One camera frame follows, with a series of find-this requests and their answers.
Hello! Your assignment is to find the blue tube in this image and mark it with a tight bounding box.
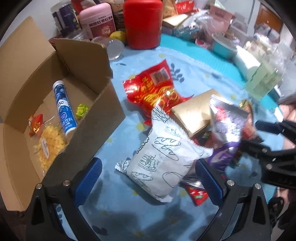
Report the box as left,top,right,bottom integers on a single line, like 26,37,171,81
53,80,78,142

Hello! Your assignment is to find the teal mat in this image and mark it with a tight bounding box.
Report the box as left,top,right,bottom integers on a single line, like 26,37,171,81
159,35,285,116

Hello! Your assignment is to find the small red sachet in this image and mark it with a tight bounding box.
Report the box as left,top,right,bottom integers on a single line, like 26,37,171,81
186,184,210,207

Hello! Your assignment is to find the white green drink bottle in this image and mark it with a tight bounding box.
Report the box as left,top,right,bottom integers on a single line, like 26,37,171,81
233,45,284,100

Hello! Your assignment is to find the red canister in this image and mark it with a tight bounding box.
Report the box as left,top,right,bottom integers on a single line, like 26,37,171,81
123,0,163,49

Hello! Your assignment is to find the yellow snack packet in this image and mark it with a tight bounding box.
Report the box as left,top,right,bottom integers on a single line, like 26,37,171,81
33,117,67,171

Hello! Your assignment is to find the clear plastic jar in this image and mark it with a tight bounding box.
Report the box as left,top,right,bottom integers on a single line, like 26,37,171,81
65,29,93,42

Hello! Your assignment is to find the small red candy packet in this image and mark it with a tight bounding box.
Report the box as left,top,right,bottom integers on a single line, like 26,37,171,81
28,114,44,137

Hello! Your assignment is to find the dark jar with white lid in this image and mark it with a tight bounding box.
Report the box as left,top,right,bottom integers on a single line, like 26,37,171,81
51,0,80,35

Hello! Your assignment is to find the red plastic packet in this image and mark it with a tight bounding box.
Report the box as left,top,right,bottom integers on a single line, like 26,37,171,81
176,0,199,13

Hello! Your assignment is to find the silver striped snack packet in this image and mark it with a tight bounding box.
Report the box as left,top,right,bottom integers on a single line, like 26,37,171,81
180,175,205,189

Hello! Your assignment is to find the pink canister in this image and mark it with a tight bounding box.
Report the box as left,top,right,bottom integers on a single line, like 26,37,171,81
79,3,116,40

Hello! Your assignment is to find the teal steel bowl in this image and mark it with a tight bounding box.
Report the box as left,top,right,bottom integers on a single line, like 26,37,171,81
211,34,238,59

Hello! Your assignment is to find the green candy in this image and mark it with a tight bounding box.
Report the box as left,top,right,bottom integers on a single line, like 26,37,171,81
76,103,89,118

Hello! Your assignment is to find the yellow lemon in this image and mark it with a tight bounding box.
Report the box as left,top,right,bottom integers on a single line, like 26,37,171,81
109,31,126,44

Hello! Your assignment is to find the white bread packet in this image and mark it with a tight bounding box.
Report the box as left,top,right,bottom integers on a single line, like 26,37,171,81
115,107,213,203

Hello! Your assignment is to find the red egg snack packet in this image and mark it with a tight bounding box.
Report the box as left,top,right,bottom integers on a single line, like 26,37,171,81
122,59,195,127

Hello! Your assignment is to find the blue floral cloth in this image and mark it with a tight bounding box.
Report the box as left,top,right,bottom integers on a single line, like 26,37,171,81
46,40,284,241

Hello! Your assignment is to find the orange snack bag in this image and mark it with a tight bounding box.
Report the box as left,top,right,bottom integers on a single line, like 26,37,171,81
163,0,177,19

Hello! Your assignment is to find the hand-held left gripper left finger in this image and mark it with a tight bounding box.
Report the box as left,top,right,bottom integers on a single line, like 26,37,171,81
25,157,103,241

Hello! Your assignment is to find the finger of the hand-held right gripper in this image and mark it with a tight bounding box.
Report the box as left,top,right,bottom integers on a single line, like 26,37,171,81
240,136,296,164
255,119,296,138

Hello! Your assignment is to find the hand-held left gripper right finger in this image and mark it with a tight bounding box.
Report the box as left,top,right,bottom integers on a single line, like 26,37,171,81
195,158,271,241

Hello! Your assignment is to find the silver purple snack packet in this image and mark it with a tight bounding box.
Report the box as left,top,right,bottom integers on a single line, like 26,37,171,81
209,95,255,142

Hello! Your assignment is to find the clear overturned glass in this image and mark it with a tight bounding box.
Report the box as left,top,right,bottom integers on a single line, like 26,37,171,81
91,37,125,61

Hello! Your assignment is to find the brown cardboard box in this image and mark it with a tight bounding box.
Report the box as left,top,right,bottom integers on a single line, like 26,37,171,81
0,16,126,212

